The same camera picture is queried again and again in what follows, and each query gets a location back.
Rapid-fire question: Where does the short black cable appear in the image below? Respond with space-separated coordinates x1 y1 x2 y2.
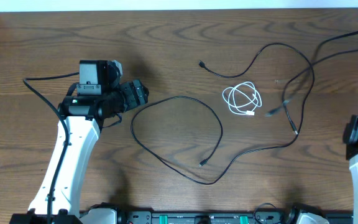
264 24 358 136

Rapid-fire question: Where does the black and white USB cable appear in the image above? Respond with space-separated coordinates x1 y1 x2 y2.
221 81 263 116

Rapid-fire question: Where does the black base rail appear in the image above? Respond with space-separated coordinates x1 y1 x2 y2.
79 202 354 224

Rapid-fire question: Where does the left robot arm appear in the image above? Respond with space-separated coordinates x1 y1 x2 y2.
10 60 149 223

